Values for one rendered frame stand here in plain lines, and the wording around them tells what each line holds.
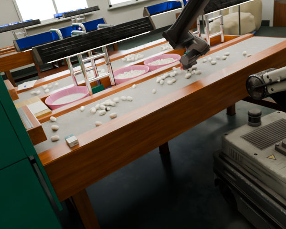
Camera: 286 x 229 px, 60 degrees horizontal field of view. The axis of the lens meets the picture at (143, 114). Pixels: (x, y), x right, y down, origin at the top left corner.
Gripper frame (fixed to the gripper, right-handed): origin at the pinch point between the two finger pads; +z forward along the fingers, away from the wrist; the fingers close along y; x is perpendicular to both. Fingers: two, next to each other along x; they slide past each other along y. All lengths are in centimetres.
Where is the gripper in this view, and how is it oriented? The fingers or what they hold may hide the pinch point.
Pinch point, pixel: (181, 68)
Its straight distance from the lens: 160.4
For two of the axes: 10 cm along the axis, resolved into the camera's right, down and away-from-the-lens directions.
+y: -8.1, 3.8, -4.5
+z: -3.3, 3.3, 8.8
